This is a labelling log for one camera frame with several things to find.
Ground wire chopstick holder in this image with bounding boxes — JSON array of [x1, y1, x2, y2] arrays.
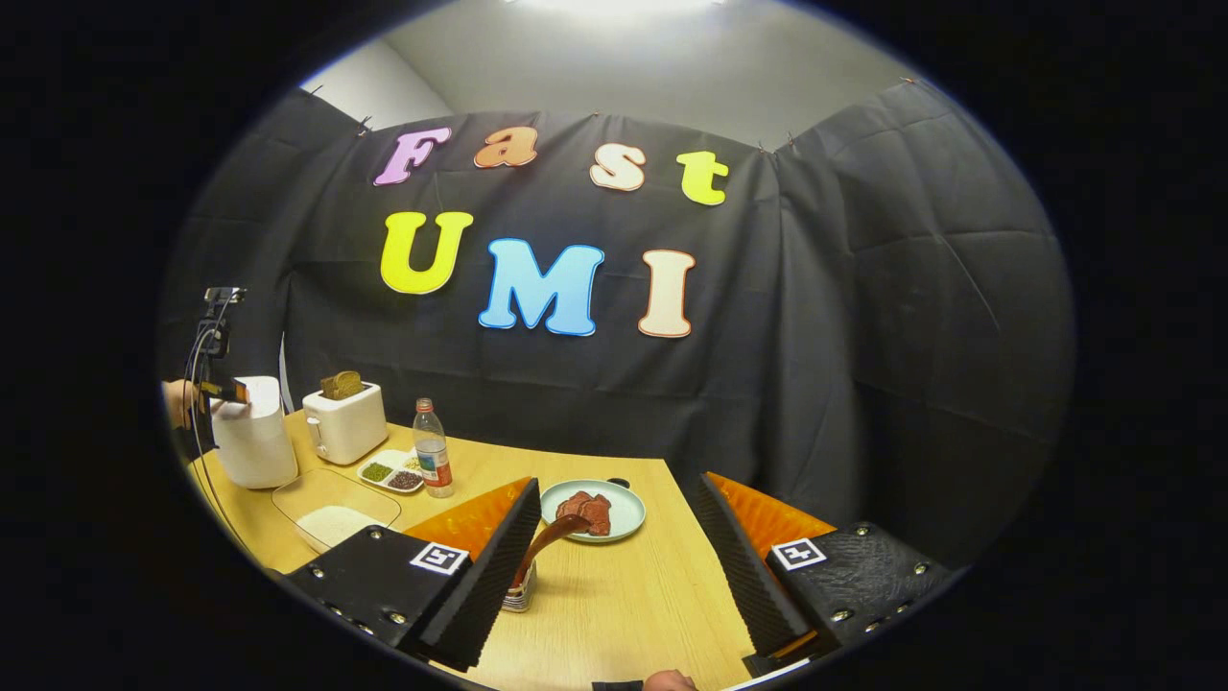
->
[[501, 561, 536, 613]]

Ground large ceiling light panel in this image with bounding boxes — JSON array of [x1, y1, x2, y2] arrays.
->
[[508, 0, 730, 15]]

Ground black backdrop cloth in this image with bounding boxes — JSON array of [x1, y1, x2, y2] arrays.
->
[[158, 77, 1075, 567]]

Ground white divided dish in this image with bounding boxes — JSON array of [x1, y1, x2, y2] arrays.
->
[[357, 448, 426, 494]]

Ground white rice cooker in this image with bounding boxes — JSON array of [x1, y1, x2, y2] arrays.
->
[[211, 376, 298, 490]]

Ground light green plate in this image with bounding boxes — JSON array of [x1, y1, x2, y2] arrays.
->
[[540, 479, 647, 544]]

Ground red meat pieces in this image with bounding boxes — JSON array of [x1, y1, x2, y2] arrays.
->
[[556, 491, 613, 536]]

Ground white toaster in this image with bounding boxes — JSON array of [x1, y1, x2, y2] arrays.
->
[[302, 384, 389, 466]]

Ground brown wooden spoon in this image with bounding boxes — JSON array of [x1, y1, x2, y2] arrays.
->
[[511, 514, 593, 588]]

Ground clear plastic water bottle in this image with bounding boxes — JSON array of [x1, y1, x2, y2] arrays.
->
[[413, 398, 456, 499]]

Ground clear plastic container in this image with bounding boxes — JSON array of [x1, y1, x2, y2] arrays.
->
[[272, 467, 402, 555]]

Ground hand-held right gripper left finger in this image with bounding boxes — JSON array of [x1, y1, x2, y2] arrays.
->
[[286, 477, 543, 673]]

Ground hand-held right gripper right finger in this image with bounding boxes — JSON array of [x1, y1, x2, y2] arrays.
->
[[698, 472, 956, 678]]

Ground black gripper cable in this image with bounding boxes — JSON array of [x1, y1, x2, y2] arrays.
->
[[185, 298, 236, 524]]

